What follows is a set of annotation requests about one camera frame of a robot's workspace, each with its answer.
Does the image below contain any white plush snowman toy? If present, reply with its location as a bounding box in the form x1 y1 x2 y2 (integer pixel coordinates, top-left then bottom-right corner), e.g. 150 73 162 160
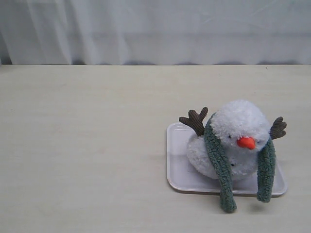
179 100 287 181

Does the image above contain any white square tray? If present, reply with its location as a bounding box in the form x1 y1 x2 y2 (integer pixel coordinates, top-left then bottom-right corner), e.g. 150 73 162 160
167 123 288 198

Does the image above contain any green fuzzy scarf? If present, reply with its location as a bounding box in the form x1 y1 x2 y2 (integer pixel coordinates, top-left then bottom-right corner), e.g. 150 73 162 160
203 117 287 213

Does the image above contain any white backdrop curtain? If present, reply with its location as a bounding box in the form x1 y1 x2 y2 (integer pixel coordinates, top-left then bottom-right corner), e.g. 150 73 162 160
0 0 311 65

